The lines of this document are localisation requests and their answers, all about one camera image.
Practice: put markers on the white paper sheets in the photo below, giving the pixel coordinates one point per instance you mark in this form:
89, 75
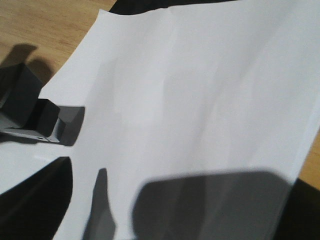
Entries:
208, 206

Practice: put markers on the wooden desk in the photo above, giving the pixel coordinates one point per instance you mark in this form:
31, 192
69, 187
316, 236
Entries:
50, 32

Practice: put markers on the black stapler with orange button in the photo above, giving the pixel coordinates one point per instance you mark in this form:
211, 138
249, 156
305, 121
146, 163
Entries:
22, 113

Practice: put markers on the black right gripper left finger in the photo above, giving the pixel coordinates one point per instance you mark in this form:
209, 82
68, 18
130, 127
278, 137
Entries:
35, 208

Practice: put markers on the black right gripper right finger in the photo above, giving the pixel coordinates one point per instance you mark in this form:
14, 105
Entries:
300, 216

